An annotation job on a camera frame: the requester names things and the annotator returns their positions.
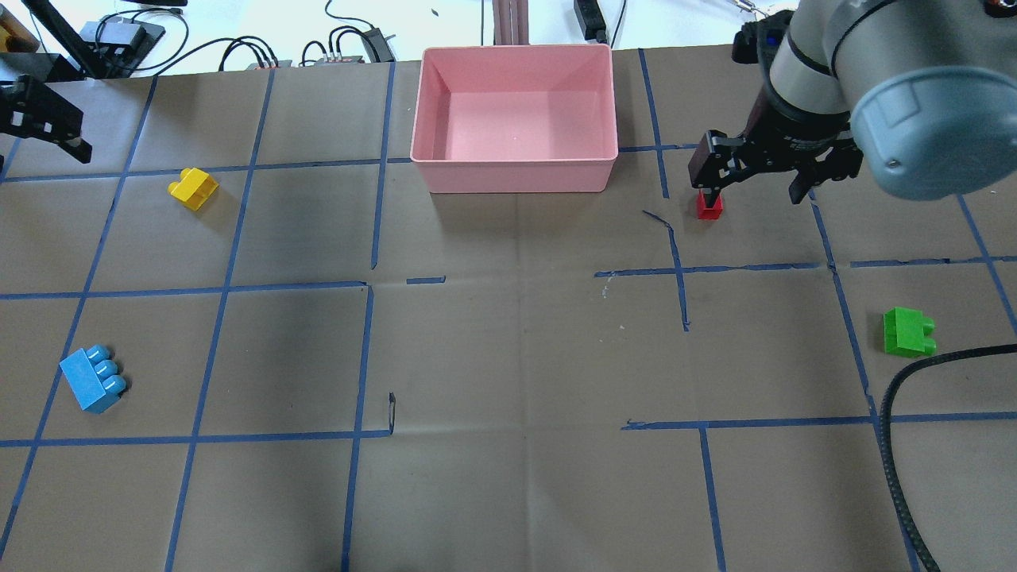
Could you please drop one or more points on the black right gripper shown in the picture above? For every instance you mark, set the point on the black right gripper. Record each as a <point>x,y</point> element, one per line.
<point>783,131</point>

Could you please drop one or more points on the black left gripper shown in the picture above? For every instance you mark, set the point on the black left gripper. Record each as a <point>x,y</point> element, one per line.
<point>33,114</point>

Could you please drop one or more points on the green toy block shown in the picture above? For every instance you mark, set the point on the green toy block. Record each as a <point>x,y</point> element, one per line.
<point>907,332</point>

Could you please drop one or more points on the blue toy block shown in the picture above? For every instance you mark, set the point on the blue toy block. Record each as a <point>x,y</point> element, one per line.
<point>95,379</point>

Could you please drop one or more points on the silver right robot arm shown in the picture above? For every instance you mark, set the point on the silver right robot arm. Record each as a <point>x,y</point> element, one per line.
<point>923,93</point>

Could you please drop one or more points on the pink plastic box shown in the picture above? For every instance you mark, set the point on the pink plastic box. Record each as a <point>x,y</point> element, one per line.
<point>516,118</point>

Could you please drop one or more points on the red toy block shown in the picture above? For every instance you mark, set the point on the red toy block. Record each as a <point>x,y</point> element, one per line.
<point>709,208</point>

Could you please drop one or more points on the black usb hub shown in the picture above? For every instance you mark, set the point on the black usb hub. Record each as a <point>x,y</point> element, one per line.
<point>121,43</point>

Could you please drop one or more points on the yellow toy block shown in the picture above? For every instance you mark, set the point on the yellow toy block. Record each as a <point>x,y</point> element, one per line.
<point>193,188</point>

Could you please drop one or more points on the black power adapter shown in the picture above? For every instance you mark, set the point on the black power adapter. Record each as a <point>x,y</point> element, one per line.
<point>593,26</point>

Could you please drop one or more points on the aluminium frame post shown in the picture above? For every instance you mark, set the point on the aluminium frame post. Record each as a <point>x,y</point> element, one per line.
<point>511,22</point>

